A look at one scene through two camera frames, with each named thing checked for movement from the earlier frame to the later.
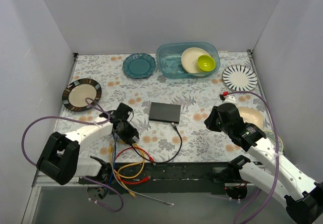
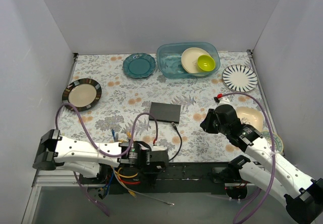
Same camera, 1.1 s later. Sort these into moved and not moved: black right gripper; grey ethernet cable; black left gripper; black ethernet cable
Moved: black left gripper
Not moved: grey ethernet cable; black right gripper; black ethernet cable
